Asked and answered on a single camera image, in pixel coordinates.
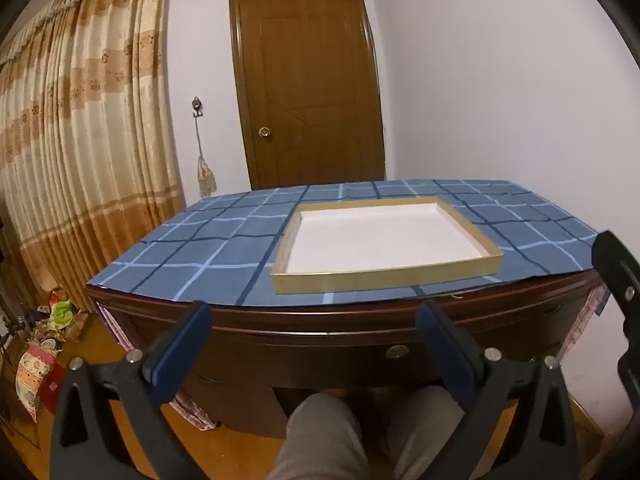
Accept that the dark wooden desk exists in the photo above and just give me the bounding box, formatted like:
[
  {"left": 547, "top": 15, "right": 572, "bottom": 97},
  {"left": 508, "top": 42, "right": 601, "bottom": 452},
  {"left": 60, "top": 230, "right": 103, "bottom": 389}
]
[{"left": 84, "top": 270, "right": 608, "bottom": 441}]

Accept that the person's left leg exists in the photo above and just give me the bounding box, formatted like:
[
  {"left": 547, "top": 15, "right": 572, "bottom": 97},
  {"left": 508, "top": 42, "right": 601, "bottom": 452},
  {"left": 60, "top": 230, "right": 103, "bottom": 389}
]
[{"left": 267, "top": 392, "right": 372, "bottom": 480}]

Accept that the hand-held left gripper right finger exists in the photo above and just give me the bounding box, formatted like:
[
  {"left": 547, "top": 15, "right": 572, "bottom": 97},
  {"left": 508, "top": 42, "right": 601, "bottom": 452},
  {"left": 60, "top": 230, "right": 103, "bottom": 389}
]
[{"left": 416, "top": 301, "right": 593, "bottom": 480}]

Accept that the person's leg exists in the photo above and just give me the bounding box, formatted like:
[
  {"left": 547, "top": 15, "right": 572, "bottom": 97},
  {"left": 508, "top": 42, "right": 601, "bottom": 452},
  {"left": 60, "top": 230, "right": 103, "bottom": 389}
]
[
  {"left": 267, "top": 392, "right": 372, "bottom": 480},
  {"left": 387, "top": 385, "right": 468, "bottom": 480}
]

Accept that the beige patterned curtain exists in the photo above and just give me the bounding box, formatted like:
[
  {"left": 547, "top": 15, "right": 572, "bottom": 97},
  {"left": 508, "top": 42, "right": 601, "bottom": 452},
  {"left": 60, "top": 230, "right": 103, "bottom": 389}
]
[{"left": 0, "top": 0, "right": 188, "bottom": 321}]

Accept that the dark wooden drawer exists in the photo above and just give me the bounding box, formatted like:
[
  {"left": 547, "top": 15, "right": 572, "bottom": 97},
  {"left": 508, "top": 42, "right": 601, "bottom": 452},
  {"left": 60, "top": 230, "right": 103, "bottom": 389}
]
[{"left": 215, "top": 327, "right": 566, "bottom": 391}]

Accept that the person's right leg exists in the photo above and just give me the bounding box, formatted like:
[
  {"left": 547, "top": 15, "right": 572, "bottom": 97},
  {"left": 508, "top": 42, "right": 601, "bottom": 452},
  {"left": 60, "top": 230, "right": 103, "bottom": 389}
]
[{"left": 387, "top": 385, "right": 468, "bottom": 480}]

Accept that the beige curtain tassel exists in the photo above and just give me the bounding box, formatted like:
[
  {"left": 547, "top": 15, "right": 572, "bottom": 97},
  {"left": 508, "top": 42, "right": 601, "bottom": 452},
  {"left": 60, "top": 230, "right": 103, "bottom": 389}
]
[{"left": 196, "top": 115, "right": 217, "bottom": 198}]

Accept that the brown wooden door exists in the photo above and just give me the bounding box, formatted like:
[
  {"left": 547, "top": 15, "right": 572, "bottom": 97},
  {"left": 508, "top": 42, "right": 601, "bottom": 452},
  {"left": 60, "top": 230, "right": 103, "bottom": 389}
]
[{"left": 229, "top": 0, "right": 388, "bottom": 191}]

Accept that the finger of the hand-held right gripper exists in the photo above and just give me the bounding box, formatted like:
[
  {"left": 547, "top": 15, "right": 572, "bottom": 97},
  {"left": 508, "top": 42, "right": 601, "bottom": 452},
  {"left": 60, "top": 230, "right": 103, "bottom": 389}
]
[{"left": 591, "top": 230, "right": 640, "bottom": 401}]

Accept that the shallow white tray wooden rim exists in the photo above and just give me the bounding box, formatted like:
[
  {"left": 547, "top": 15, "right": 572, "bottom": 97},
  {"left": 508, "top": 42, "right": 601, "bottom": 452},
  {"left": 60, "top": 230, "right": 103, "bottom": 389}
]
[{"left": 270, "top": 196, "right": 504, "bottom": 295}]

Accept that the colourful patterned gift bag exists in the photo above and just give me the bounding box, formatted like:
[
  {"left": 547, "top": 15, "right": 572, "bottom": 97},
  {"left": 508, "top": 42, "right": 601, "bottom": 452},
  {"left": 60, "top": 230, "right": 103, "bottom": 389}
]
[{"left": 15, "top": 341, "right": 62, "bottom": 423}]

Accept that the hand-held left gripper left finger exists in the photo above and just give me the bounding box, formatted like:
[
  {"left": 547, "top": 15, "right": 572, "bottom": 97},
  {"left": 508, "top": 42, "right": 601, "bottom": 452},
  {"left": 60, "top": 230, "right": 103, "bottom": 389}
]
[{"left": 49, "top": 301, "right": 213, "bottom": 480}]

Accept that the blue plaid tablecloth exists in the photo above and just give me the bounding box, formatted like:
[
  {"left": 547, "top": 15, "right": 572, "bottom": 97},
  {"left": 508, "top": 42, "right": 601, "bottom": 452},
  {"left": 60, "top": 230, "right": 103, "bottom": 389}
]
[{"left": 86, "top": 177, "right": 601, "bottom": 307}]

